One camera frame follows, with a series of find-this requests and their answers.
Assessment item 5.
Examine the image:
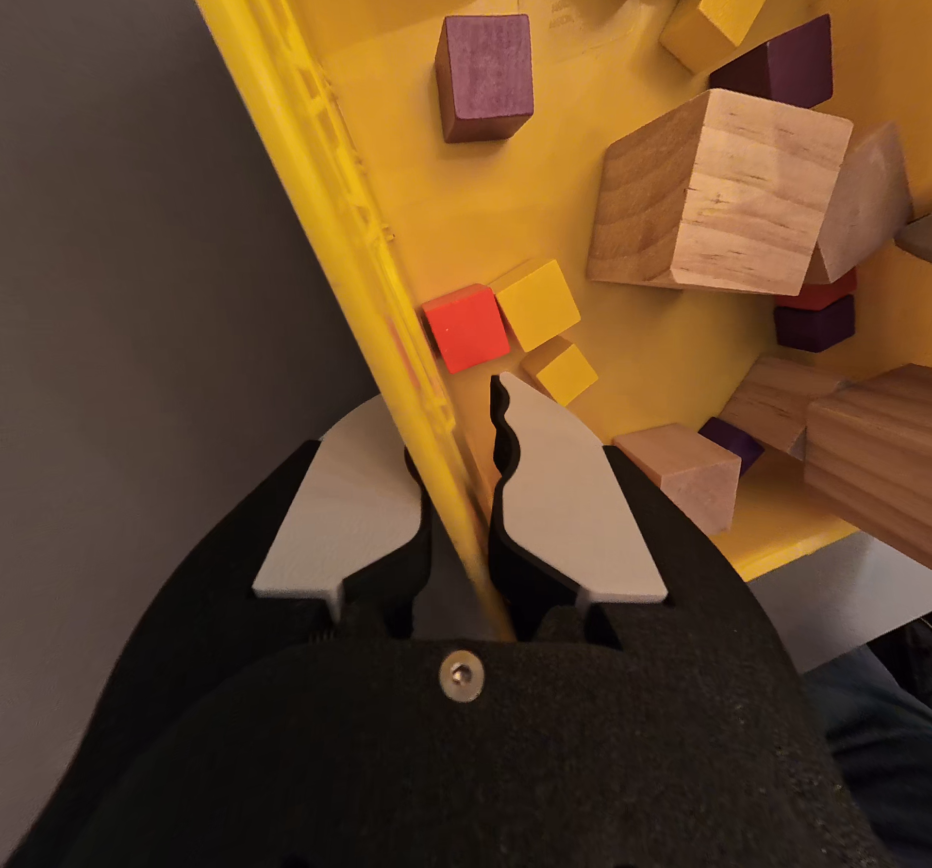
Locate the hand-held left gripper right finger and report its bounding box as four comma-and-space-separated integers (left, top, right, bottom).
488, 370, 670, 641

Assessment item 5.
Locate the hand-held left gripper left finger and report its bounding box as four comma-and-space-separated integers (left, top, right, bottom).
251, 396, 433, 642

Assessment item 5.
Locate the yellow plastic box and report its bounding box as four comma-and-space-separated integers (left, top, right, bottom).
165, 0, 932, 643

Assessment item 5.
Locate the pile of wooden cubes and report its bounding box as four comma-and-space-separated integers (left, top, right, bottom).
421, 0, 932, 572

